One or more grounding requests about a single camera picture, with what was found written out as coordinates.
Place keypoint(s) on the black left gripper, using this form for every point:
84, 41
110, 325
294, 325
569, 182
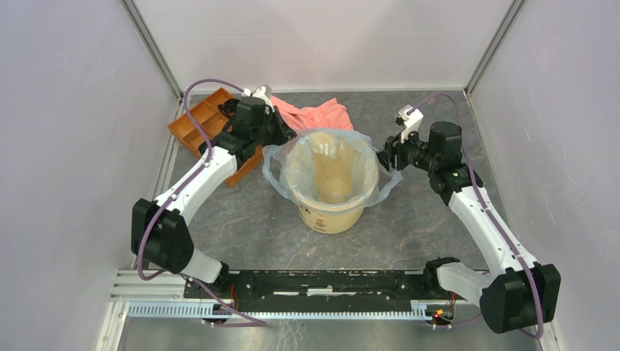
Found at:
284, 134

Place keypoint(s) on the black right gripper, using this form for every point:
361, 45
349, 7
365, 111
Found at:
393, 146

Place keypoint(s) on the light blue plastic trash bag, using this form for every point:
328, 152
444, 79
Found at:
274, 165

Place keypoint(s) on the yellow trash bin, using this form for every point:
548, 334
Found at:
332, 176

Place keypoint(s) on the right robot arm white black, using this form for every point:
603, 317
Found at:
518, 291

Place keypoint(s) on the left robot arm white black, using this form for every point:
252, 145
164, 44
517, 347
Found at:
160, 227

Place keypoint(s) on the pink cloth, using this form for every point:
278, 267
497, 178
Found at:
330, 114

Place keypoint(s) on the orange compartment tray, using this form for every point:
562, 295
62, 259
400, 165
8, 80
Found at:
208, 115

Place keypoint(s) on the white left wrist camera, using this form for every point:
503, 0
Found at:
263, 92

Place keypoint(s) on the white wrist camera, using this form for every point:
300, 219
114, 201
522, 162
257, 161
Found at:
409, 119
263, 92

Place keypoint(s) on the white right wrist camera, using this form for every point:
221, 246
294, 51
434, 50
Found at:
409, 119

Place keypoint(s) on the aluminium slotted cable rail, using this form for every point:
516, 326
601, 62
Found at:
212, 311

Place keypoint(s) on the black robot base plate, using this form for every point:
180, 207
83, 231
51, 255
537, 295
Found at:
323, 290

